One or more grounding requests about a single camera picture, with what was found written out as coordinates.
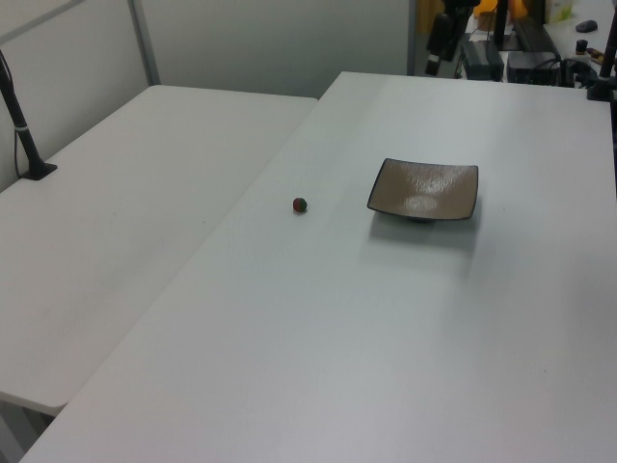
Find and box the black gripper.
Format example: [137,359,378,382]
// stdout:
[424,0,481,76]

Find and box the square brown ceramic plate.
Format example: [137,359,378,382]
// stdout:
[366,157,480,224]

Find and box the yellow brown panel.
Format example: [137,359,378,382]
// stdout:
[416,0,443,36]

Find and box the flat black power box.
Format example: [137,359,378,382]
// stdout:
[461,40,505,81]

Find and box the thin black upright pole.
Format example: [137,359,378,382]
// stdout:
[493,0,508,50]

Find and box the white side table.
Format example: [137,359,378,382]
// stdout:
[0,84,320,417]

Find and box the black box with cables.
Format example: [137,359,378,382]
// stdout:
[505,49,563,86]

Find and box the grey partition frame post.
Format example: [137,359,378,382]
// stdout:
[127,0,161,88]

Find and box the black camera stand pole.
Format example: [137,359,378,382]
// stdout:
[0,47,59,181]

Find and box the thin black stand cable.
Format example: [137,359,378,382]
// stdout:
[0,50,25,178]

